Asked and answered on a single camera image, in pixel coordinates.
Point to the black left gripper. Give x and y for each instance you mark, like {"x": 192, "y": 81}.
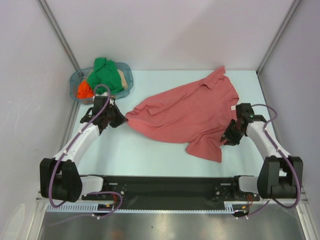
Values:
{"x": 121, "y": 119}

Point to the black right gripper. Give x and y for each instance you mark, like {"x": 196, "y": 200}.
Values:
{"x": 231, "y": 140}

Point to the pink polo shirt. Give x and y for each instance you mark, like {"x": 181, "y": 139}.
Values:
{"x": 197, "y": 113}

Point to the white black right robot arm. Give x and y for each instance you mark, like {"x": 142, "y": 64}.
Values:
{"x": 280, "y": 176}

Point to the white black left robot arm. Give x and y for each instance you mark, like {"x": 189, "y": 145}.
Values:
{"x": 59, "y": 176}

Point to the beige t shirt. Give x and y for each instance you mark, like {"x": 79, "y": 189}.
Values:
{"x": 123, "y": 79}

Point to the orange t shirt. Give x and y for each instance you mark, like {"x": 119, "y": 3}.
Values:
{"x": 84, "y": 91}

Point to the green t shirt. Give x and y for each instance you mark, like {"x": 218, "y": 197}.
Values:
{"x": 105, "y": 73}

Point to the clear blue plastic bin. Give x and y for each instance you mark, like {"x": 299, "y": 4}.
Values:
{"x": 80, "y": 75}

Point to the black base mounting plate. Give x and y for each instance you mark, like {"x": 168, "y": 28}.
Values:
{"x": 173, "y": 193}

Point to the white slotted cable duct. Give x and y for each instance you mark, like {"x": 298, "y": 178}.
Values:
{"x": 227, "y": 208}

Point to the aluminium frame rail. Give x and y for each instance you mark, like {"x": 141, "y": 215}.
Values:
{"x": 40, "y": 198}

